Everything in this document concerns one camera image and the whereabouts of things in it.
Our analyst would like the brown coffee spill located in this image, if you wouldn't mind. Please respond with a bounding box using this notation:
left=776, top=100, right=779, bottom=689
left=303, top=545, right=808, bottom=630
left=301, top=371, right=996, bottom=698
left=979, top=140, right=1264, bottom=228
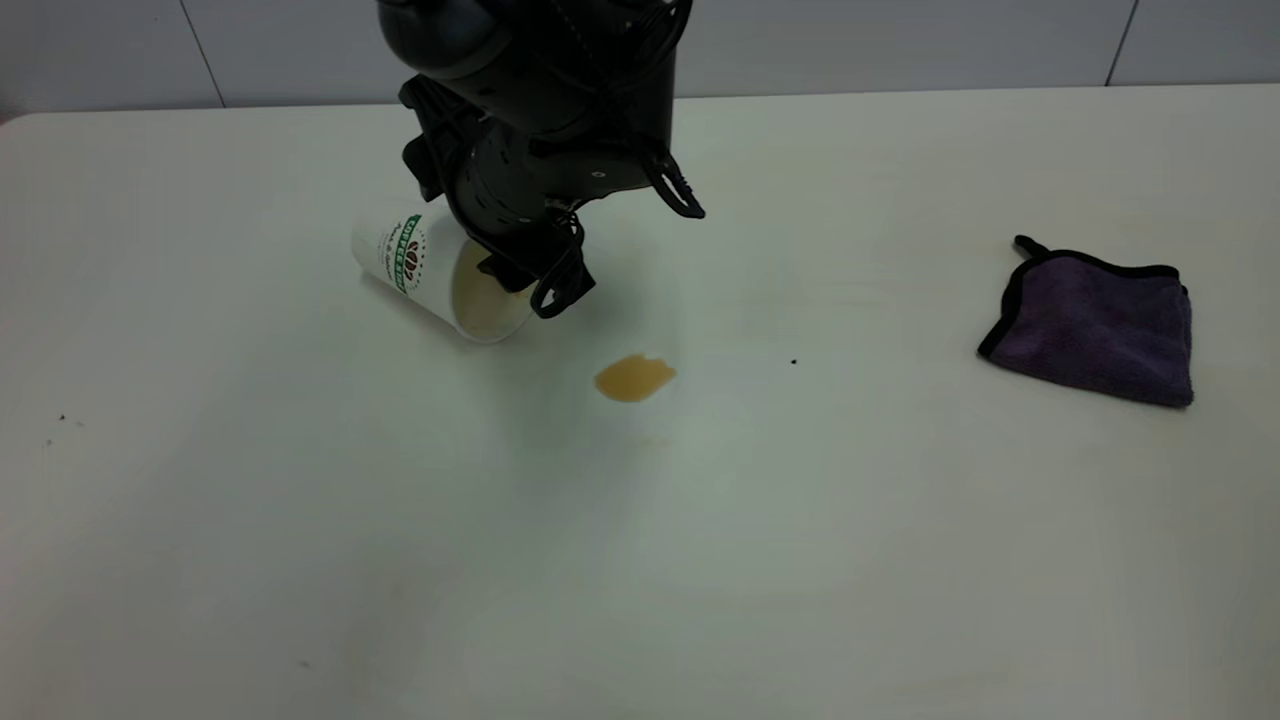
left=594, top=352, right=678, bottom=404

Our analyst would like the purple microfiber cloth black trim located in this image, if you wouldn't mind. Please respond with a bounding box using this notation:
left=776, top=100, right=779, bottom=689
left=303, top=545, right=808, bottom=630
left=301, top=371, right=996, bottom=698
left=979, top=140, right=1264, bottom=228
left=977, top=235, right=1195, bottom=410

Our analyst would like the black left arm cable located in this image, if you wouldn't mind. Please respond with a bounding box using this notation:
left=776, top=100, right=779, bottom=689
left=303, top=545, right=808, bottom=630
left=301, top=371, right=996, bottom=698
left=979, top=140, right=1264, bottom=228
left=640, top=145, right=707, bottom=221

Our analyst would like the white paper coffee cup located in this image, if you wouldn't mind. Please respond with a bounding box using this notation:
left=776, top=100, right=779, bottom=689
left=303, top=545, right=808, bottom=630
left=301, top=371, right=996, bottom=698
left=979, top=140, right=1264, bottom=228
left=350, top=208, right=536, bottom=345

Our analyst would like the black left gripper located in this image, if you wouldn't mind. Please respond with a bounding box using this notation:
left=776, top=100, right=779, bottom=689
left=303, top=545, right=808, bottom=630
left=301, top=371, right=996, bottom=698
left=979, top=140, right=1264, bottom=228
left=400, top=75, right=661, bottom=320

